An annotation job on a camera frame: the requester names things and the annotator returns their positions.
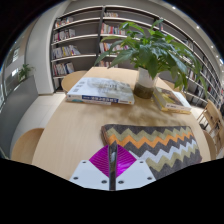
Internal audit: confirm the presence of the slatted wooden chair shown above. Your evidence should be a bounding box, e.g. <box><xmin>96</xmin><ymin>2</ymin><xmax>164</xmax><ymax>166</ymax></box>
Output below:
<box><xmin>196</xmin><ymin>99</ymin><xmax>224</xmax><ymax>158</ymax></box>

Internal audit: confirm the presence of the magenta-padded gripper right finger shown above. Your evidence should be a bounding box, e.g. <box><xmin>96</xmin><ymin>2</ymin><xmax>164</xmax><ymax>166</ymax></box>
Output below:
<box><xmin>113</xmin><ymin>144</ymin><xmax>157</xmax><ymax>192</ymax></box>

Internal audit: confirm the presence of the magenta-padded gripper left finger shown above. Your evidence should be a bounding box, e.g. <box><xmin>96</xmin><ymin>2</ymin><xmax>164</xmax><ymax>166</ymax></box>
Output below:
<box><xmin>68</xmin><ymin>144</ymin><xmax>114</xmax><ymax>192</ymax></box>

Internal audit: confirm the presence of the yellow-covered book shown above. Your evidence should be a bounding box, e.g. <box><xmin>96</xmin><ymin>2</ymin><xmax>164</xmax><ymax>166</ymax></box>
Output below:
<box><xmin>152</xmin><ymin>86</ymin><xmax>193</xmax><ymax>115</ymax></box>

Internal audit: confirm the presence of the group of ceiling lights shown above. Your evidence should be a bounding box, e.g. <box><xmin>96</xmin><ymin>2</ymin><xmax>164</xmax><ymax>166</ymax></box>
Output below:
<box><xmin>171</xmin><ymin>4</ymin><xmax>224</xmax><ymax>66</ymax></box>

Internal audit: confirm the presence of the grey bookshelf unit with books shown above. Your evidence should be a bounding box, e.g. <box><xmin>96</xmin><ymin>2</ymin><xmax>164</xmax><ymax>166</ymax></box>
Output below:
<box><xmin>49</xmin><ymin>4</ymin><xmax>224</xmax><ymax>111</ymax></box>

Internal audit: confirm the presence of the zigzag striped grey towel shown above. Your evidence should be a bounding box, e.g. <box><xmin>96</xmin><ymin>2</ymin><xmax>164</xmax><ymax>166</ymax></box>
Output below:
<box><xmin>100</xmin><ymin>123</ymin><xmax>203</xmax><ymax>181</ymax></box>

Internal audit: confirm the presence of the potted green leafy plant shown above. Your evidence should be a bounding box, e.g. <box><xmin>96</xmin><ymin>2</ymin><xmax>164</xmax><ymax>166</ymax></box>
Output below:
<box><xmin>93</xmin><ymin>18</ymin><xmax>208</xmax><ymax>100</ymax></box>

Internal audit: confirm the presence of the white-covered book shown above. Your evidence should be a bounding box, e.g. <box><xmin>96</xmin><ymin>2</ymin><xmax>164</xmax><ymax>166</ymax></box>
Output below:
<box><xmin>65</xmin><ymin>77</ymin><xmax>136</xmax><ymax>106</ymax></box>

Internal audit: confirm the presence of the small green ledge plant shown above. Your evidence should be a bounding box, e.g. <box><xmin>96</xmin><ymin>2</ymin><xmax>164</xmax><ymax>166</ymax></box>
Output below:
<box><xmin>17</xmin><ymin>63</ymin><xmax>36</xmax><ymax>83</ymax></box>

